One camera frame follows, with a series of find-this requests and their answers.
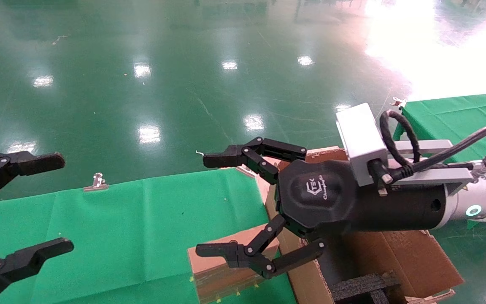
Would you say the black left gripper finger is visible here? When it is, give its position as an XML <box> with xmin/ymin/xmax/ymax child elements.
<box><xmin>0</xmin><ymin>150</ymin><xmax>66</xmax><ymax>208</ymax></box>
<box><xmin>0</xmin><ymin>237</ymin><xmax>75</xmax><ymax>304</ymax></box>

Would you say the silver camera mount bracket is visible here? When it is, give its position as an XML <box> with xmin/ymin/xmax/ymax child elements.
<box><xmin>389</xmin><ymin>140</ymin><xmax>486</xmax><ymax>195</ymax></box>

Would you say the black camera cable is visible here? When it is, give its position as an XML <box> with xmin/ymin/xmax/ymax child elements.
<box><xmin>379</xmin><ymin>109</ymin><xmax>486</xmax><ymax>183</ymax></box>

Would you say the large open cardboard carton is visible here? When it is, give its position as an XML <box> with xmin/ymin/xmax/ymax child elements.
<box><xmin>263</xmin><ymin>146</ymin><xmax>465</xmax><ymax>304</ymax></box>

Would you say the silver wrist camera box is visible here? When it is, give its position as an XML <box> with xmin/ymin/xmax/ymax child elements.
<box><xmin>336</xmin><ymin>103</ymin><xmax>389</xmax><ymax>187</ymax></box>

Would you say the small brown cardboard box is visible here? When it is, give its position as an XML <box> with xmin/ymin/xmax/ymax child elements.
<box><xmin>187</xmin><ymin>224</ymin><xmax>281</xmax><ymax>304</ymax></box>

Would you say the large green table cloth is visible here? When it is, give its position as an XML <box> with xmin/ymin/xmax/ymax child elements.
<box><xmin>0</xmin><ymin>168</ymin><xmax>298</xmax><ymax>304</ymax></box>

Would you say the black foam insert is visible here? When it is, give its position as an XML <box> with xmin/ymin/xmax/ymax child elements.
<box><xmin>331</xmin><ymin>270</ymin><xmax>402</xmax><ymax>304</ymax></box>

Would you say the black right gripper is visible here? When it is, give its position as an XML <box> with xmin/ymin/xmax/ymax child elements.
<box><xmin>196</xmin><ymin>137</ymin><xmax>448</xmax><ymax>279</ymax></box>

